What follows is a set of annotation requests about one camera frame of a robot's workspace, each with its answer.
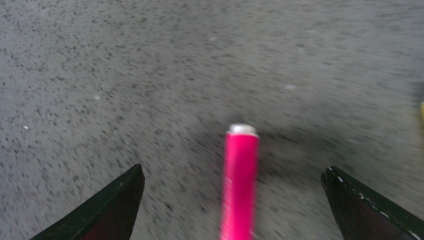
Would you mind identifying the yellow marker pen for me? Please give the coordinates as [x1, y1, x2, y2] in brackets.
[419, 100, 424, 124]

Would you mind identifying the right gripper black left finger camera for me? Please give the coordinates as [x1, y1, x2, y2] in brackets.
[33, 163, 145, 240]

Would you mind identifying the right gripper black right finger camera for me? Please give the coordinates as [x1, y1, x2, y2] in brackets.
[320, 166, 424, 240]

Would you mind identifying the pink marker pen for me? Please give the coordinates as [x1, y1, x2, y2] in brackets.
[219, 123, 260, 240]

